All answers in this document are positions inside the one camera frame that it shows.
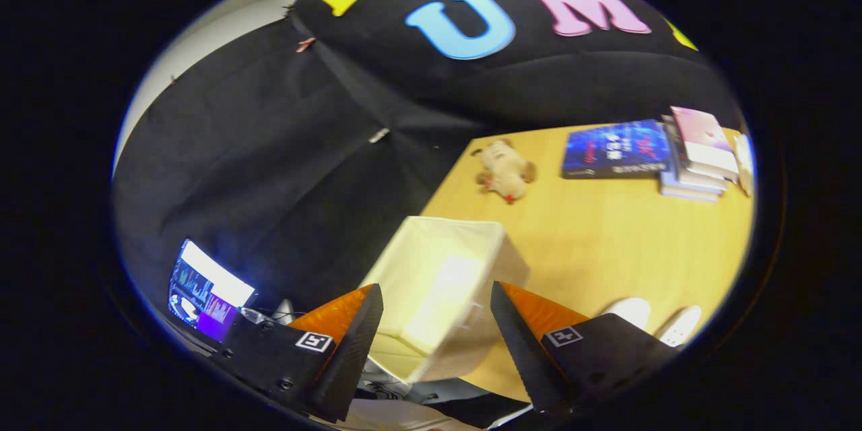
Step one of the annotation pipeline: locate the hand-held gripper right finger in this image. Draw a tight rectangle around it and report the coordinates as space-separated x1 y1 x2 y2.
490 280 679 416

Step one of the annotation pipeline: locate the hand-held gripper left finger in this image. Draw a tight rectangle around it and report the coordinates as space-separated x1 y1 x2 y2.
212 284 385 423

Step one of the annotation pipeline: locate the beige fabric storage box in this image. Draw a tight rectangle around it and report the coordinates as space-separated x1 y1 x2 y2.
360 215 531 385

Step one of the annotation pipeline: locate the white canvas shoe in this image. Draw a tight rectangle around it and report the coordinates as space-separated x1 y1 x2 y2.
657 304 702 349
601 296 652 332

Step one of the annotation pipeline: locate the brown plush dog toy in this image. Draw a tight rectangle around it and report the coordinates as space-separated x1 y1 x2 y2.
470 139 538 205

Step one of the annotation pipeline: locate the black backdrop cloth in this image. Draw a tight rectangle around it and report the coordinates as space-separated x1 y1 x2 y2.
113 0 745 324

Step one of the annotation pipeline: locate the dark blue book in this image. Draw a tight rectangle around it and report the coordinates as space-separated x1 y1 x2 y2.
562 119 671 180

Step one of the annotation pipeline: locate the grey book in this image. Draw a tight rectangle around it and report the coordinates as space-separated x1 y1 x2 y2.
662 114 729 191

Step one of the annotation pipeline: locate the pink cover book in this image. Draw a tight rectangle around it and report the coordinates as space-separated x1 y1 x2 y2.
670 106 740 183

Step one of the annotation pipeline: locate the white plush toy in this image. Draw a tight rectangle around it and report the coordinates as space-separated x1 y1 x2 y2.
733 133 755 197

